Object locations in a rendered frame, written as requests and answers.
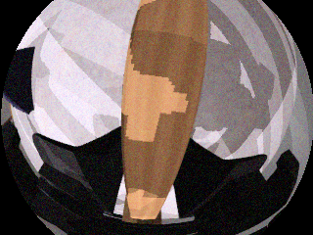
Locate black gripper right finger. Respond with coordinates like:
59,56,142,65
173,138,267,219

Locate brown wooden post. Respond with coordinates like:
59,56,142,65
122,197,161,224

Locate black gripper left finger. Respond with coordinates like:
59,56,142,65
32,126,124,215

